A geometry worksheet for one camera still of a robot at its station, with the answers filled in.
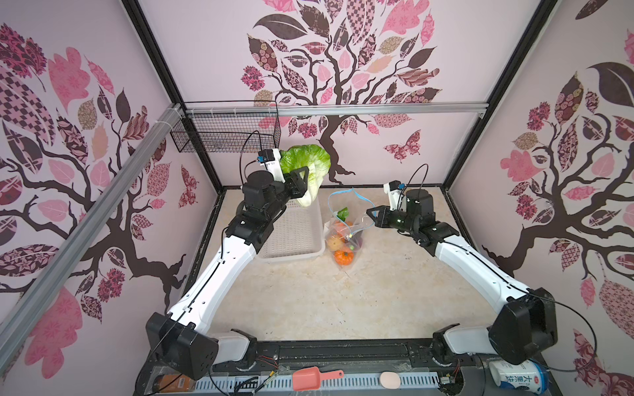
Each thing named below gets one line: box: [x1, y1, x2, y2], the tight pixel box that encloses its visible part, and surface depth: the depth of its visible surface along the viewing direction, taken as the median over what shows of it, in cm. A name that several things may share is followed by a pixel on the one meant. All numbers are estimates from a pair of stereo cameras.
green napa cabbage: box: [279, 144, 332, 208], surface depth 69 cm
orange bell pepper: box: [334, 249, 355, 266], surface depth 92 cm
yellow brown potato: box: [327, 236, 343, 251], surface depth 89 cm
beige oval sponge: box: [379, 371, 402, 390], surface depth 70 cm
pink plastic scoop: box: [292, 366, 345, 392], surface depth 71 cm
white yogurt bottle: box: [488, 358, 550, 396], surface depth 66 cm
